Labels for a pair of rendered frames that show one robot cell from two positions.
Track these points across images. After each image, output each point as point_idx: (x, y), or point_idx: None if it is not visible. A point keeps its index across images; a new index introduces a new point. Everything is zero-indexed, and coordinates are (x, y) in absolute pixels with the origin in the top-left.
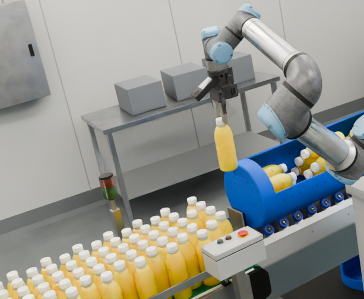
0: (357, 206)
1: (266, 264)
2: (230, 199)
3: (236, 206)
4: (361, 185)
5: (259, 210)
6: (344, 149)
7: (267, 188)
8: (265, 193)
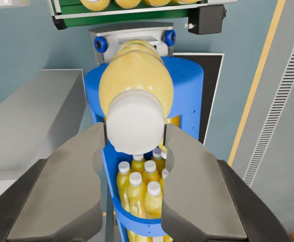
0: (21, 161)
1: (92, 44)
2: (180, 61)
3: (164, 60)
4: None
5: (99, 70)
6: None
7: (89, 99)
8: (86, 90)
